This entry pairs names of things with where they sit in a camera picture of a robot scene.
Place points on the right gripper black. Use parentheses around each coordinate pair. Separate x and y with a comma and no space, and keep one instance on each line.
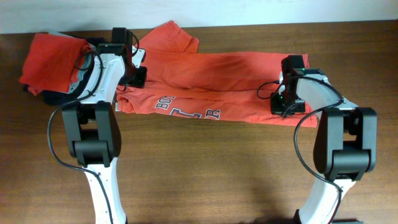
(277,109)

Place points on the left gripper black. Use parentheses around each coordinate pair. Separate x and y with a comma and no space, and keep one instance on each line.
(138,81)

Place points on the orange-red t-shirt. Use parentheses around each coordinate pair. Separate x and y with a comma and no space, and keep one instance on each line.
(183,82)

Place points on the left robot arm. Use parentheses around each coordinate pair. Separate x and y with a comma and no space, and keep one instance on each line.
(92,131)

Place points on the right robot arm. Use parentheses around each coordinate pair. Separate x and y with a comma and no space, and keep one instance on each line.
(346,141)

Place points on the folded grey shirt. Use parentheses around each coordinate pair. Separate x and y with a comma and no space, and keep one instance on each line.
(84,63)

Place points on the folded red-orange shirt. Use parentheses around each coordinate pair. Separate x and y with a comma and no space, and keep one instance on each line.
(50,63)

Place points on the folded dark navy garment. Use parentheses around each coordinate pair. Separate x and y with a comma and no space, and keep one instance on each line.
(58,98)

